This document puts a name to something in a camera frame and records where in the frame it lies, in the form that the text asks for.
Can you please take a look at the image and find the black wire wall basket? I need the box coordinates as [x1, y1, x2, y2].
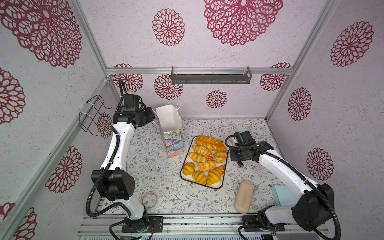
[78, 95, 111, 136]

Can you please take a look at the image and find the mint green box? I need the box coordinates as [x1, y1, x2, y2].
[271, 185, 298, 206]

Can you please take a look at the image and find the black rimmed white tray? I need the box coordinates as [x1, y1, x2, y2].
[180, 136, 229, 190]

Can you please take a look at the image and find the long twisted bread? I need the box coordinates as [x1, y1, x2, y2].
[195, 136, 227, 152]

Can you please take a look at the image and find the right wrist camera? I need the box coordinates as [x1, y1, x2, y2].
[235, 131, 256, 147]

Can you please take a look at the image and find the striped bread roll middle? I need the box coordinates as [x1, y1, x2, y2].
[188, 152, 208, 163]

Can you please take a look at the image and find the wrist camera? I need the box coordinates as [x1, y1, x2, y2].
[235, 131, 256, 147]
[121, 94, 140, 112]

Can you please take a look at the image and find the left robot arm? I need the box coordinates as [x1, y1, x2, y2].
[86, 107, 155, 221]

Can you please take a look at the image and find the striped bread roll upper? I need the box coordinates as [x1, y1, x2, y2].
[192, 145, 212, 157]

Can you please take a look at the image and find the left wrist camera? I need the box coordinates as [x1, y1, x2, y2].
[121, 94, 140, 112]

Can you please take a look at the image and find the floral paper bag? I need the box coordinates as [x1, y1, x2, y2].
[154, 102, 184, 159]

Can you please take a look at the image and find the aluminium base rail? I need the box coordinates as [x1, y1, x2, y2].
[76, 212, 329, 240]

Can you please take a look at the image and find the clear tape roll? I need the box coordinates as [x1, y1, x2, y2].
[142, 192, 159, 209]

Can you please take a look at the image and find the croissant lower right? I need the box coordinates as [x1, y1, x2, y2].
[206, 166, 225, 186]

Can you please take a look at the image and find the striped bread roll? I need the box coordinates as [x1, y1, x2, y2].
[192, 145, 212, 157]
[188, 152, 208, 163]

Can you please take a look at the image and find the small croissant lower left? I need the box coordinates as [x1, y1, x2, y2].
[182, 162, 196, 176]

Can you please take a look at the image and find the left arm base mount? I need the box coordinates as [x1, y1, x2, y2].
[122, 216, 164, 233]

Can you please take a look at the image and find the small orange bread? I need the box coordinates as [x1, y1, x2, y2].
[198, 161, 216, 172]

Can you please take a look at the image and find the croissant bottom middle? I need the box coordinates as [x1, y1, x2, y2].
[192, 171, 207, 185]

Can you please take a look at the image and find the round knotted bread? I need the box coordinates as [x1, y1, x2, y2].
[213, 151, 227, 164]

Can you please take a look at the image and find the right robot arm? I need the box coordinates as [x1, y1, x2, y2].
[225, 137, 342, 240]

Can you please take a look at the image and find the beige oblong bread loaf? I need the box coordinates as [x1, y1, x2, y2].
[235, 181, 255, 214]

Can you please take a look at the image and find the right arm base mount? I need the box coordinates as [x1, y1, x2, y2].
[242, 215, 286, 232]

